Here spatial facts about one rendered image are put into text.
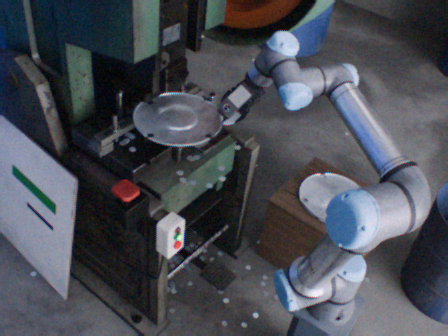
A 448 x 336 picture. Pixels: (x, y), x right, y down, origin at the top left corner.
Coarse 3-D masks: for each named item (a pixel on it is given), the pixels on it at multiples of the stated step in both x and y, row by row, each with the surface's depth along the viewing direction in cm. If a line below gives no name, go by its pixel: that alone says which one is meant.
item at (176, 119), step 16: (160, 96) 171; (176, 96) 171; (192, 96) 172; (144, 112) 163; (160, 112) 163; (176, 112) 163; (192, 112) 164; (208, 112) 166; (144, 128) 156; (160, 128) 157; (176, 128) 157; (192, 128) 159; (208, 128) 160; (176, 144) 151; (192, 144) 152
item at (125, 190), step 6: (126, 180) 141; (114, 186) 139; (120, 186) 139; (126, 186) 139; (132, 186) 139; (114, 192) 138; (120, 192) 137; (126, 192) 137; (132, 192) 138; (138, 192) 139; (120, 198) 137; (126, 198) 136; (132, 198) 137
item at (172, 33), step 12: (168, 0) 138; (180, 0) 141; (168, 12) 139; (180, 12) 144; (168, 24) 142; (180, 24) 146; (168, 36) 144; (180, 36) 149; (168, 48) 147; (180, 48) 152; (168, 60) 148; (180, 60) 152; (132, 72) 153; (144, 72) 150; (156, 72) 148; (168, 72) 148; (180, 72) 153; (144, 84) 152; (156, 84) 151; (168, 84) 151; (180, 84) 156
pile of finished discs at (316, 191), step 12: (312, 180) 209; (324, 180) 210; (336, 180) 211; (348, 180) 212; (300, 192) 203; (312, 192) 204; (324, 192) 204; (336, 192) 204; (312, 204) 199; (324, 204) 199; (324, 216) 194
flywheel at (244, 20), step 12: (228, 0) 172; (240, 0) 169; (252, 0) 166; (264, 0) 163; (276, 0) 156; (288, 0) 153; (300, 0) 150; (228, 12) 170; (240, 12) 167; (252, 12) 164; (264, 12) 161; (276, 12) 158; (288, 12) 155; (228, 24) 173; (240, 24) 169; (252, 24) 166; (264, 24) 163
